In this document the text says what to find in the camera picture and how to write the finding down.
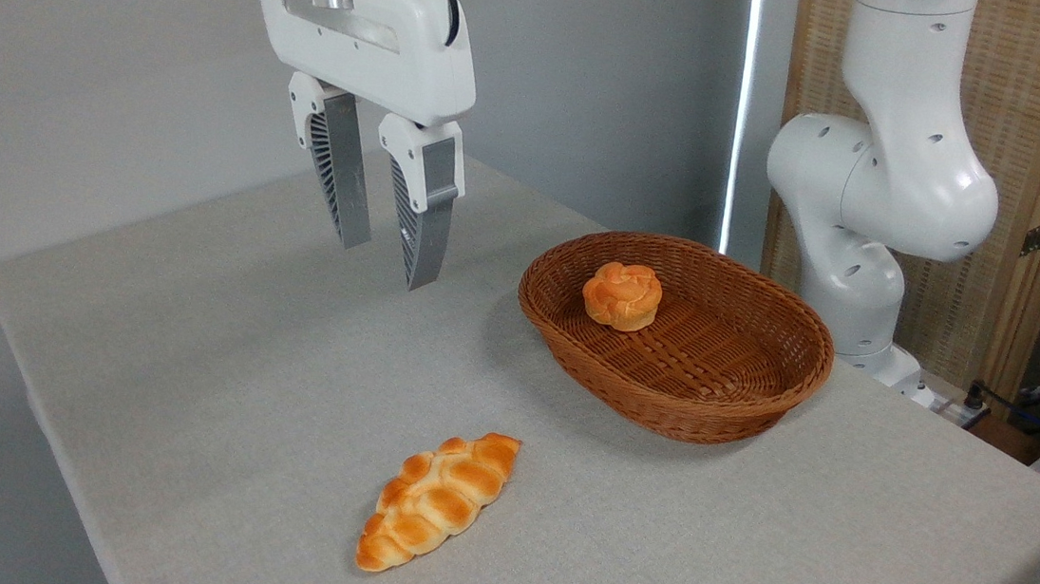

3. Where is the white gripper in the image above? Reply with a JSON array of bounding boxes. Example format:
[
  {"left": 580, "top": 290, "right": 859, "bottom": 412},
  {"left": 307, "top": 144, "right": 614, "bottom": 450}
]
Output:
[{"left": 227, "top": 0, "right": 487, "bottom": 296}]

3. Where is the round knotted bread roll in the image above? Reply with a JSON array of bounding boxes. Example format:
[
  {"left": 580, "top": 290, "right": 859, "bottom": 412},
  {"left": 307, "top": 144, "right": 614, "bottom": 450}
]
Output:
[{"left": 578, "top": 259, "right": 666, "bottom": 336}]

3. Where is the white power strip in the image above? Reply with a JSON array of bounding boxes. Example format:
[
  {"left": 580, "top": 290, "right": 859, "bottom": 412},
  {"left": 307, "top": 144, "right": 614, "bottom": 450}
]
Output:
[{"left": 917, "top": 384, "right": 993, "bottom": 432}]

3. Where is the brown oval wicker basket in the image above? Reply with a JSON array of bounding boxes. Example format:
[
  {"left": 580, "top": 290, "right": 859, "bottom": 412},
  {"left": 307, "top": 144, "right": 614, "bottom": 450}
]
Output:
[{"left": 505, "top": 221, "right": 845, "bottom": 457}]

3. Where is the black power cable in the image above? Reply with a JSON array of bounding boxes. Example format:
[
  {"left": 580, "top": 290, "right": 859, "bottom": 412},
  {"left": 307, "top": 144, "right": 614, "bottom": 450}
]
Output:
[{"left": 964, "top": 378, "right": 1040, "bottom": 431}]

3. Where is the long braided bread loaf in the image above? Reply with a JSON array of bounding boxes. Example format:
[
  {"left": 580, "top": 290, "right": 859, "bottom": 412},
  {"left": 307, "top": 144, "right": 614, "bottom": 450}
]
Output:
[{"left": 354, "top": 421, "right": 523, "bottom": 584}]

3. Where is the grey tablecloth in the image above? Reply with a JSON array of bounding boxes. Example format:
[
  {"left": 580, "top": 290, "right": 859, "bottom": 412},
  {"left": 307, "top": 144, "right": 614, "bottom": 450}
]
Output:
[{"left": 0, "top": 106, "right": 1040, "bottom": 584}]

